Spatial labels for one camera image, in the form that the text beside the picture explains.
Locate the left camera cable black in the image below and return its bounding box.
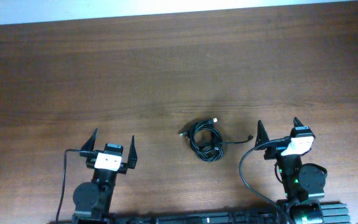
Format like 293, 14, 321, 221
55, 149, 94, 224

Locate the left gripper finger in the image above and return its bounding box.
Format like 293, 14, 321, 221
80, 128, 98, 156
127, 136, 137, 169

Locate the thin black cable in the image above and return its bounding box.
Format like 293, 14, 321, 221
216, 134, 254, 147

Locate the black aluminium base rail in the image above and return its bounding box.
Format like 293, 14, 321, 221
113, 203, 351, 224

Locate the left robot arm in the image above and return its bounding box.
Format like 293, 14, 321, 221
71, 129, 137, 223

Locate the black USB cable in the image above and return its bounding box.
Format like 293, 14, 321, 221
179, 117, 224, 163

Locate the right camera cable black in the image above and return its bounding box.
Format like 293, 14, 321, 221
239, 138, 295, 224

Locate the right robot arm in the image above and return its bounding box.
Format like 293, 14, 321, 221
255, 118, 328, 223

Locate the camera cable black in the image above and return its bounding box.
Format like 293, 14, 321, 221
55, 149, 94, 224
239, 138, 295, 224

